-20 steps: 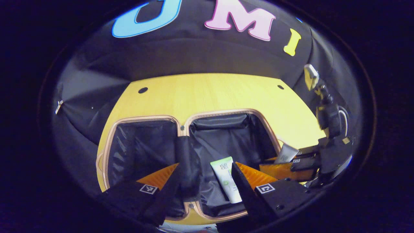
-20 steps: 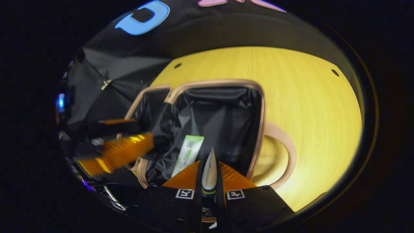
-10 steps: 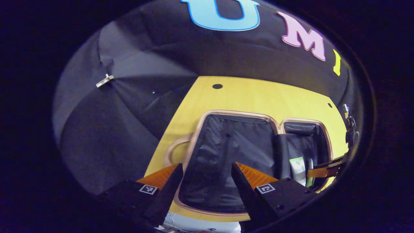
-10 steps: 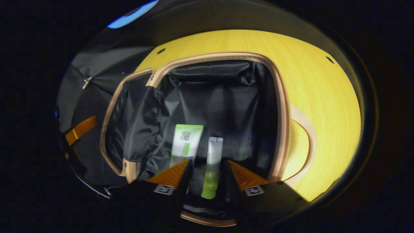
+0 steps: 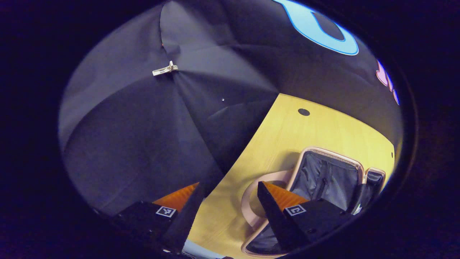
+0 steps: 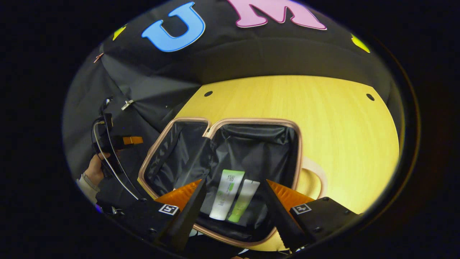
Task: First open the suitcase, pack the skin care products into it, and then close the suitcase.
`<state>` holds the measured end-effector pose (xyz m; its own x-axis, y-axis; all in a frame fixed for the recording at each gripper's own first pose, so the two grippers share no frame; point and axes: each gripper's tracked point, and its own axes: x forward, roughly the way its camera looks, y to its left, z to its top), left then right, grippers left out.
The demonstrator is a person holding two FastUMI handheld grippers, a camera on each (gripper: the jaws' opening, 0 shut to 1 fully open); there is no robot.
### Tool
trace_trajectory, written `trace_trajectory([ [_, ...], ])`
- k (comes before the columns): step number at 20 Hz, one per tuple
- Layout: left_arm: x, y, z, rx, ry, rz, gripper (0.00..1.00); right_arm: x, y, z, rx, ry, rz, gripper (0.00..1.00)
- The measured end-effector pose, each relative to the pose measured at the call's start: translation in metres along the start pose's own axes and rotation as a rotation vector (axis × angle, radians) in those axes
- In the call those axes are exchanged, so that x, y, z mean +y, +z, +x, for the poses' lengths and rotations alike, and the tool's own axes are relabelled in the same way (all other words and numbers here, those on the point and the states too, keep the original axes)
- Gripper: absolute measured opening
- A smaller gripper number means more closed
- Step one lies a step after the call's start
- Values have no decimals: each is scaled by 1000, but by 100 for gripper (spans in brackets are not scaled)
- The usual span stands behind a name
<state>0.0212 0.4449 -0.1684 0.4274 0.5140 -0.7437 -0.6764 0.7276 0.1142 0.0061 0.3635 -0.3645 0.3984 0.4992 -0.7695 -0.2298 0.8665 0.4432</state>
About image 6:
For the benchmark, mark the silver cloth clip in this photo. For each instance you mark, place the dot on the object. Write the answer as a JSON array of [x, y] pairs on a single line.
[[127, 104]]

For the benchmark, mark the copper cloth clip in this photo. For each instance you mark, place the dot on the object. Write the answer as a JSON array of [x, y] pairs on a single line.
[[97, 57]]

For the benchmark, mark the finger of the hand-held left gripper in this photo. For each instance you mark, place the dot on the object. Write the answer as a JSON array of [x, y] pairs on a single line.
[[133, 140]]

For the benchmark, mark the white tube green label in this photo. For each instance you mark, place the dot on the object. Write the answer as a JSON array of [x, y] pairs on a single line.
[[226, 194]]

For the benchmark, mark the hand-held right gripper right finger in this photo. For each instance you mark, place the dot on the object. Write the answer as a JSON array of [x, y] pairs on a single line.
[[284, 219]]

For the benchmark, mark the black backdrop cloth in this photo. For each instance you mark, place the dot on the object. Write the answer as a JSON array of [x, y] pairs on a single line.
[[251, 54]]

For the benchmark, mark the white tube green bottom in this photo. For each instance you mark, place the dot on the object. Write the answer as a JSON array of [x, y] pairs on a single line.
[[245, 199]]

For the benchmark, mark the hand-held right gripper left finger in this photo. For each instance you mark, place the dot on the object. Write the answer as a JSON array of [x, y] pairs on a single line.
[[187, 216]]

